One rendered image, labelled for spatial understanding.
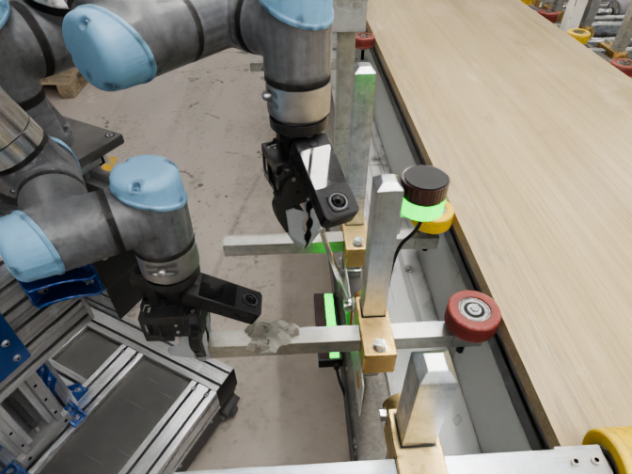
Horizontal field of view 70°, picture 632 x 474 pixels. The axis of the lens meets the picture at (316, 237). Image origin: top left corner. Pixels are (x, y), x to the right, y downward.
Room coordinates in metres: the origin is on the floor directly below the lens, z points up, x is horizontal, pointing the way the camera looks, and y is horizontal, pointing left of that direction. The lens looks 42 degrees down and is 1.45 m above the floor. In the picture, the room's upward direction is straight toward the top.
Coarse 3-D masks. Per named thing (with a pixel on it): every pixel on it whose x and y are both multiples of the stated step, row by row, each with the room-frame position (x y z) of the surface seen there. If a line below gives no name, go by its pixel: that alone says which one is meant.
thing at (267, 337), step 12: (252, 324) 0.44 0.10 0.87; (264, 324) 0.44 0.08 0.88; (276, 324) 0.44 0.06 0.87; (288, 324) 0.44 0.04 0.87; (252, 336) 0.42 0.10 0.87; (264, 336) 0.42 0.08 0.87; (276, 336) 0.42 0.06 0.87; (288, 336) 0.42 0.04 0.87; (252, 348) 0.40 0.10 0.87; (264, 348) 0.40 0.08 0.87; (276, 348) 0.40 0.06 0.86
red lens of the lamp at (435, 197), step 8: (408, 168) 0.50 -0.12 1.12; (448, 176) 0.48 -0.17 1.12; (408, 184) 0.46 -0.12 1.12; (448, 184) 0.46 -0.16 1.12; (408, 192) 0.46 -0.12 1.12; (416, 192) 0.45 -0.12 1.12; (424, 192) 0.45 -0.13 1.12; (432, 192) 0.45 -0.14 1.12; (440, 192) 0.45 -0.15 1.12; (408, 200) 0.46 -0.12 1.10; (416, 200) 0.45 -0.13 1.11; (424, 200) 0.45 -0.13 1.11; (432, 200) 0.45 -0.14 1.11; (440, 200) 0.45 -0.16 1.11
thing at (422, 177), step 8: (416, 168) 0.50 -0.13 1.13; (424, 168) 0.50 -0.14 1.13; (432, 168) 0.50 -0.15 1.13; (408, 176) 0.48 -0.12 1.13; (416, 176) 0.48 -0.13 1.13; (424, 176) 0.48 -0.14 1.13; (432, 176) 0.48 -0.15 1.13; (440, 176) 0.48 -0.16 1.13; (416, 184) 0.46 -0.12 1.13; (424, 184) 0.46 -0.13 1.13; (432, 184) 0.46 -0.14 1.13; (440, 184) 0.46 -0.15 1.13; (400, 224) 0.46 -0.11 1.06; (400, 248) 0.48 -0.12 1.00
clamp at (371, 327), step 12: (360, 312) 0.47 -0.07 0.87; (360, 324) 0.44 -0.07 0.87; (372, 324) 0.44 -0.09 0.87; (384, 324) 0.44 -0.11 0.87; (360, 336) 0.42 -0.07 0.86; (372, 336) 0.42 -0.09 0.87; (384, 336) 0.42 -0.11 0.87; (360, 348) 0.42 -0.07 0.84; (372, 348) 0.40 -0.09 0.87; (360, 360) 0.41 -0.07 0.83; (372, 360) 0.38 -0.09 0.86; (384, 360) 0.39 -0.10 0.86; (372, 372) 0.39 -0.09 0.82
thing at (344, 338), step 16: (224, 336) 0.43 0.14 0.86; (240, 336) 0.43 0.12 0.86; (304, 336) 0.43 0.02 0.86; (320, 336) 0.43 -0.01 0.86; (336, 336) 0.43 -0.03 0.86; (352, 336) 0.43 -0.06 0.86; (400, 336) 0.43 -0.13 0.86; (416, 336) 0.43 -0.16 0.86; (432, 336) 0.43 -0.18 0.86; (448, 336) 0.43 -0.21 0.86; (224, 352) 0.41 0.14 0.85; (240, 352) 0.41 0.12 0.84; (256, 352) 0.41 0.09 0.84; (288, 352) 0.41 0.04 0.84; (304, 352) 0.41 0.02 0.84; (320, 352) 0.42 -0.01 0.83
